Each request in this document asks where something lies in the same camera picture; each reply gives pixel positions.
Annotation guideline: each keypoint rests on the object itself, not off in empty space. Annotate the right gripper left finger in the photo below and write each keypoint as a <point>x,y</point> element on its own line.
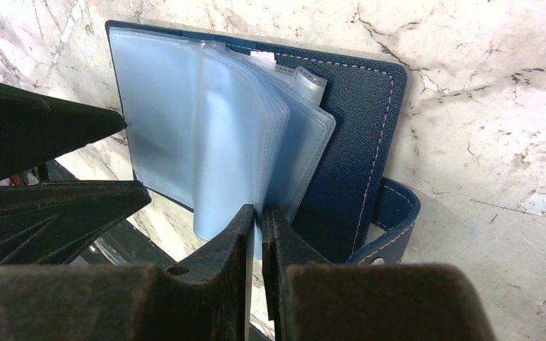
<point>203,297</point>

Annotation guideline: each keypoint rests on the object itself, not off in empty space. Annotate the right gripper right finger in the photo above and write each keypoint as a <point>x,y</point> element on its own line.
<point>309,298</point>

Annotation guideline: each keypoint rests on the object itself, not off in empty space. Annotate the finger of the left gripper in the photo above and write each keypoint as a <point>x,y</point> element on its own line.
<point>52,222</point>
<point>35,128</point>

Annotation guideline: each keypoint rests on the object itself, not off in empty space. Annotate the navy blue card holder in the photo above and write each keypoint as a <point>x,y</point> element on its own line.
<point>215,122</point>

